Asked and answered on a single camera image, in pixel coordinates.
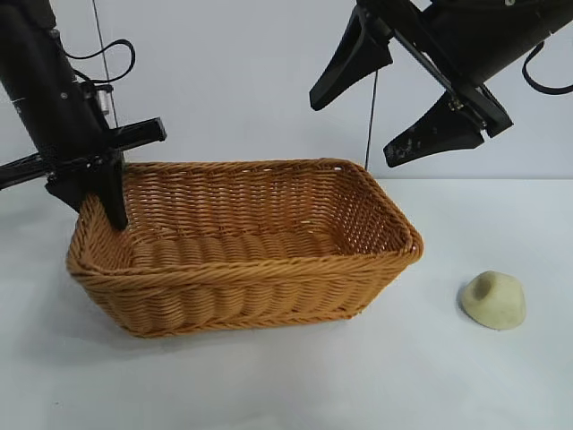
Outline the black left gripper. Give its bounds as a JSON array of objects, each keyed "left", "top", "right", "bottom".
[{"left": 0, "top": 26, "right": 168, "bottom": 232}]

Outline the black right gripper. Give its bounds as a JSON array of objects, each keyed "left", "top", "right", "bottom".
[{"left": 308, "top": 0, "right": 573, "bottom": 169}]

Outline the brown woven wicker basket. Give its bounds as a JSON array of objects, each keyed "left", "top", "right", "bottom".
[{"left": 65, "top": 156, "right": 424, "bottom": 339}]

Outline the pale yellow egg yolk pastry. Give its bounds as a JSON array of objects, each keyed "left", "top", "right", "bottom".
[{"left": 457, "top": 270, "right": 526, "bottom": 332}]

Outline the silver cable connector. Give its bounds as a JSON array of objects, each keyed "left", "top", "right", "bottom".
[{"left": 95, "top": 83, "right": 114, "bottom": 117}]

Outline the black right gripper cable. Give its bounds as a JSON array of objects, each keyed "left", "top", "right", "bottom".
[{"left": 521, "top": 42, "right": 573, "bottom": 96}]

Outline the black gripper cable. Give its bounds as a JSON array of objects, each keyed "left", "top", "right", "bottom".
[
  {"left": 65, "top": 39, "right": 137, "bottom": 89},
  {"left": 521, "top": 42, "right": 573, "bottom": 96}
]

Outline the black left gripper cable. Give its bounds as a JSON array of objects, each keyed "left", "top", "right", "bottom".
[{"left": 65, "top": 39, "right": 137, "bottom": 89}]

